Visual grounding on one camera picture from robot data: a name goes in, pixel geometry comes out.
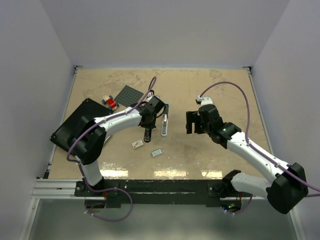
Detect light blue stapler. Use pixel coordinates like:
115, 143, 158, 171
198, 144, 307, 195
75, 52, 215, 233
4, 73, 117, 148
161, 103, 169, 137

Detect black stapler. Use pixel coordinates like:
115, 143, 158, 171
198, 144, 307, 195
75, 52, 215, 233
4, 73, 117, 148
143, 128, 152, 143

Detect white staple box sleeve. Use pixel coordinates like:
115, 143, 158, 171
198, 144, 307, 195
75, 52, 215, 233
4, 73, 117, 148
131, 139, 144, 149

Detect staple box tray with staples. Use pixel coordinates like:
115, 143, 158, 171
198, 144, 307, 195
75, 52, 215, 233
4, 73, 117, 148
150, 148, 163, 158

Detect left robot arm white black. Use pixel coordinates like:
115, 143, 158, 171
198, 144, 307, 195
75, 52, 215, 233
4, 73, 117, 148
66, 95, 166, 196

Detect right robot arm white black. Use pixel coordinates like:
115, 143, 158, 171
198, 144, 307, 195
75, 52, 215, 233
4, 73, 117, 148
186, 104, 309, 214

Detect grey lego baseplate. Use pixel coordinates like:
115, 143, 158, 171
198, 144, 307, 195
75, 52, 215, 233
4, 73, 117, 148
114, 85, 144, 107

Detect red blue lego car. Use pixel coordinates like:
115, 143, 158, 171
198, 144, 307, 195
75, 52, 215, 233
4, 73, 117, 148
102, 95, 119, 111

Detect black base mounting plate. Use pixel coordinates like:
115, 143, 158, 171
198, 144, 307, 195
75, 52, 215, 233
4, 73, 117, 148
74, 179, 250, 208

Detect black flat case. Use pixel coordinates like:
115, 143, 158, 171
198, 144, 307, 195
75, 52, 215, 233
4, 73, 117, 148
50, 98, 114, 152

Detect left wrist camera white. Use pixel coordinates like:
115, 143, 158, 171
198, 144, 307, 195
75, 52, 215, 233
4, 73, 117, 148
145, 90, 155, 102

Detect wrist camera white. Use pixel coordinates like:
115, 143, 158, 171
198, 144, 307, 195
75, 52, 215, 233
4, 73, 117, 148
145, 90, 155, 102
195, 95, 213, 107

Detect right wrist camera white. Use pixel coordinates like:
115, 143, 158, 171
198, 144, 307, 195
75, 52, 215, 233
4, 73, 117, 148
195, 95, 213, 107

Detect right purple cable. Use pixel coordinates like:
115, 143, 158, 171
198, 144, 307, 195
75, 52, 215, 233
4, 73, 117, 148
198, 81, 320, 216

